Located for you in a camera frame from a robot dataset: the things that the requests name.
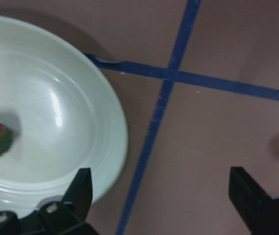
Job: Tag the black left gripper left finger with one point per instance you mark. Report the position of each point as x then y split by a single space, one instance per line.
79 195

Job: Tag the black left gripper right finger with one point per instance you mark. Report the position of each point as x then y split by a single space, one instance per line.
248 197

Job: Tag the light green plate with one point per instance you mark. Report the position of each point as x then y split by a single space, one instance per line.
63 113

